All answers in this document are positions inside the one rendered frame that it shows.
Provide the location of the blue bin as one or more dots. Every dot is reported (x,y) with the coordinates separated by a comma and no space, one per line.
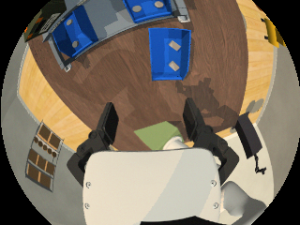
(148,9)
(162,54)
(64,35)

